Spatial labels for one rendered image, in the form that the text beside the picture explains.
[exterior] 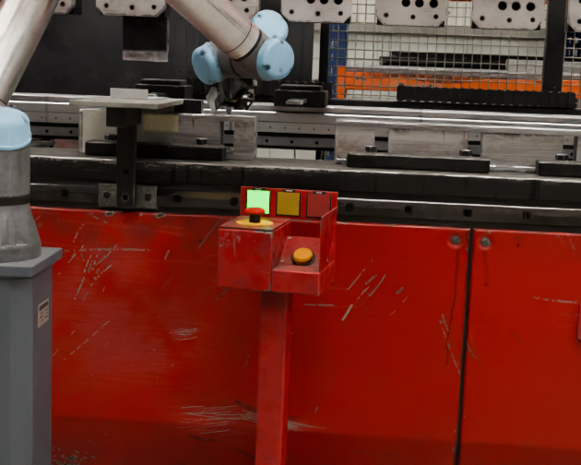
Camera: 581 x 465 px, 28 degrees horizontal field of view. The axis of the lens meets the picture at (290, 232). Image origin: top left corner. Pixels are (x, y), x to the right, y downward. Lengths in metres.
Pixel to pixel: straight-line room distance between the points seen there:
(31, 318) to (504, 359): 1.06
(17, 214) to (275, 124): 1.07
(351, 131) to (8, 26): 0.84
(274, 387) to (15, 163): 0.75
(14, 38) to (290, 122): 0.96
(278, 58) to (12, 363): 0.72
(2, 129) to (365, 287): 0.93
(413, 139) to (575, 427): 0.69
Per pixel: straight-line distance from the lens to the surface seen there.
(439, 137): 2.51
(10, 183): 1.83
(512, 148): 2.52
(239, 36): 2.07
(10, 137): 1.83
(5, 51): 1.99
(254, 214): 2.23
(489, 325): 2.45
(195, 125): 2.54
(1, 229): 1.83
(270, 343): 2.27
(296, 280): 2.18
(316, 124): 2.77
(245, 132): 2.52
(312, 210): 2.31
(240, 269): 2.20
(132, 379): 2.54
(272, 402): 2.30
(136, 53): 2.59
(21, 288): 1.82
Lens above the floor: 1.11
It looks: 9 degrees down
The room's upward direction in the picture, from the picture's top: 2 degrees clockwise
